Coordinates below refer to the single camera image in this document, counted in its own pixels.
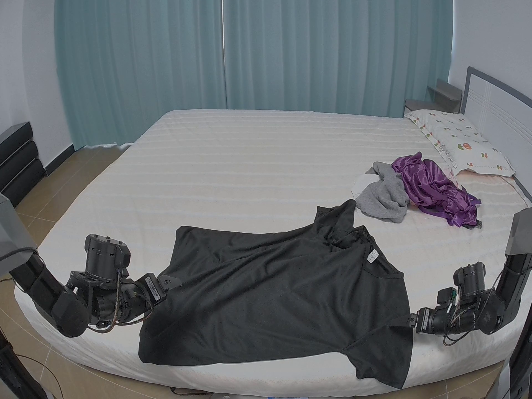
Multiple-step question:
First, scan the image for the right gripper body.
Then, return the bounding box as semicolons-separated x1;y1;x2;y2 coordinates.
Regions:
409;306;449;334

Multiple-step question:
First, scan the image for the white printed pillow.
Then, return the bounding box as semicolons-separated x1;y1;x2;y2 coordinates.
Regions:
405;109;516;178

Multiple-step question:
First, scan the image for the bed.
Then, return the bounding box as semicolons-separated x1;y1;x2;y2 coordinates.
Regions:
14;67;532;392

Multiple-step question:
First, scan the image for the grey bedside table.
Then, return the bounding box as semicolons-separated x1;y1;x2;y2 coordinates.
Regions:
404;78;463;119

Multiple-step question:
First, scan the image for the purple satin garment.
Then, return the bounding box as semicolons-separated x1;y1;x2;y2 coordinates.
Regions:
392;152;483;228

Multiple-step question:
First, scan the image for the black cable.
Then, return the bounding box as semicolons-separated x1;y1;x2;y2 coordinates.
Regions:
12;347;65;399

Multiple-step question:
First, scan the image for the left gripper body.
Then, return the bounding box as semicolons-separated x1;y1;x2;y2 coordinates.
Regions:
136;273;182;306

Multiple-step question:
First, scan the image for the black T-shirt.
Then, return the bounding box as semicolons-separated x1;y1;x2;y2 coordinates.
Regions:
138;200;414;390

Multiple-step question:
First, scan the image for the grey knit garment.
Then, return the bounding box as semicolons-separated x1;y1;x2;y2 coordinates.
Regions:
357;161;410;223

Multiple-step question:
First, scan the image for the blue-green curtain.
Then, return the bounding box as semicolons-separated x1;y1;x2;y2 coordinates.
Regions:
222;0;454;117
54;0;225;149

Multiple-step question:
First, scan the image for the white garment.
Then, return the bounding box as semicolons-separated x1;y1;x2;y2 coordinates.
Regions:
352;172;381;200

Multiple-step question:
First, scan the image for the black chest of drawers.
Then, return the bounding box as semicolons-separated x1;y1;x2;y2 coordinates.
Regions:
0;122;46;207

